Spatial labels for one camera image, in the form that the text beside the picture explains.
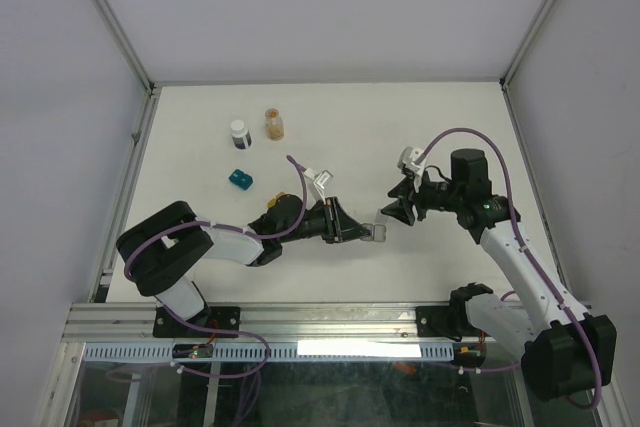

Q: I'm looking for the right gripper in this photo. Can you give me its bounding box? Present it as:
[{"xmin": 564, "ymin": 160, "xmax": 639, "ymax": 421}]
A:
[{"xmin": 380, "ymin": 169, "xmax": 464, "ymax": 225}]

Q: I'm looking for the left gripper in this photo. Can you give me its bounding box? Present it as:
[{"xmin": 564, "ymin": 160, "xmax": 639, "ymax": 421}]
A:
[{"xmin": 280, "ymin": 197, "xmax": 370, "ymax": 245}]

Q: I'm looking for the grey pill box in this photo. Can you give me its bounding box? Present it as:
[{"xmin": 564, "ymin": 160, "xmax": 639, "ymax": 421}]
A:
[{"xmin": 362, "ymin": 209, "xmax": 388, "ymax": 243}]

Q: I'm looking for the clear bottle with orange pills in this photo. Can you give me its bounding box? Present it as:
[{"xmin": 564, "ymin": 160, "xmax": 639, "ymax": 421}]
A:
[{"xmin": 265, "ymin": 108, "xmax": 284, "ymax": 141}]

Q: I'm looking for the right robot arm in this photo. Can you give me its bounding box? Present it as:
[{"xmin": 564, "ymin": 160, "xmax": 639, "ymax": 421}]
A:
[{"xmin": 382, "ymin": 147, "xmax": 617, "ymax": 401}]

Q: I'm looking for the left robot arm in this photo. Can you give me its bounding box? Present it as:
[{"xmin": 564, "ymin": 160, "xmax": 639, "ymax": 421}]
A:
[{"xmin": 116, "ymin": 193, "xmax": 373, "ymax": 338}]

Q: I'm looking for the yellow pill box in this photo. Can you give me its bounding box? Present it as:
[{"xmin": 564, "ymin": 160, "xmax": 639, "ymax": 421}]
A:
[{"xmin": 267, "ymin": 192, "xmax": 286, "ymax": 208}]

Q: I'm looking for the blue pill box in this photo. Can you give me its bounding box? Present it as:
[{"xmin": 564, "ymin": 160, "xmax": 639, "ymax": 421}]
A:
[{"xmin": 228, "ymin": 169, "xmax": 254, "ymax": 191}]

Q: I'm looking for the white cap pill bottle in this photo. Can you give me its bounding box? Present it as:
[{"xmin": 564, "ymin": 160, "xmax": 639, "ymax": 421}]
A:
[{"xmin": 230, "ymin": 119, "xmax": 252, "ymax": 150}]

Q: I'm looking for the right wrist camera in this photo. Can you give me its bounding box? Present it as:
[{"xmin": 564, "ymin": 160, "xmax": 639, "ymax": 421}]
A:
[{"xmin": 397, "ymin": 146, "xmax": 426, "ymax": 186}]

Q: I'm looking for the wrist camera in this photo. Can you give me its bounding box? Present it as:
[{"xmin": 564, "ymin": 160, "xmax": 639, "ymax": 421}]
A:
[
  {"xmin": 303, "ymin": 168, "xmax": 333, "ymax": 202},
  {"xmin": 397, "ymin": 146, "xmax": 426, "ymax": 186}
]

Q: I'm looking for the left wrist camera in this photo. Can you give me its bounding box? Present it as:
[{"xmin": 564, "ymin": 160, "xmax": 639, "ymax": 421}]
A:
[{"xmin": 303, "ymin": 168, "xmax": 333, "ymax": 202}]

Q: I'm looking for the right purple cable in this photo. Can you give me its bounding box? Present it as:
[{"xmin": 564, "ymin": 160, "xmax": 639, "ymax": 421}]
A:
[{"xmin": 422, "ymin": 127, "xmax": 604, "ymax": 409}]

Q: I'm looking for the purple cable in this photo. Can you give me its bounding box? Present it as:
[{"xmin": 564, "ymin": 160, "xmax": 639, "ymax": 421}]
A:
[
  {"xmin": 422, "ymin": 127, "xmax": 604, "ymax": 409},
  {"xmin": 104, "ymin": 154, "xmax": 309, "ymax": 427}
]

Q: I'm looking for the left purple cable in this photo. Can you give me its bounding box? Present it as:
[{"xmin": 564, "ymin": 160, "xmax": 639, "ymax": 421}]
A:
[{"xmin": 104, "ymin": 154, "xmax": 309, "ymax": 427}]

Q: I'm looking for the white slotted cable duct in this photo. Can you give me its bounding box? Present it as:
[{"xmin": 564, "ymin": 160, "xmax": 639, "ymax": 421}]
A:
[{"xmin": 84, "ymin": 340, "xmax": 454, "ymax": 364}]

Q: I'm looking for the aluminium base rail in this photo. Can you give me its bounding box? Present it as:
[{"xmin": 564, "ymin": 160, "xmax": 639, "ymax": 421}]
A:
[{"xmin": 62, "ymin": 302, "xmax": 449, "ymax": 343}]

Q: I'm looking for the right aluminium frame post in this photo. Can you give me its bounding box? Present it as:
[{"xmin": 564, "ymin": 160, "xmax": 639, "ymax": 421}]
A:
[{"xmin": 500, "ymin": 0, "xmax": 558, "ymax": 88}]

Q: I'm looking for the aluminium frame post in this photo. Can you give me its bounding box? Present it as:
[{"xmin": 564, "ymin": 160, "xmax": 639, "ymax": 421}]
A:
[
  {"xmin": 90, "ymin": 0, "xmax": 155, "ymax": 94},
  {"xmin": 500, "ymin": 0, "xmax": 558, "ymax": 88}
]

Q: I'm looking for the left aluminium frame post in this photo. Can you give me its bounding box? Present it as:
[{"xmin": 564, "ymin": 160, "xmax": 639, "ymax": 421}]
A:
[{"xmin": 90, "ymin": 0, "xmax": 155, "ymax": 94}]

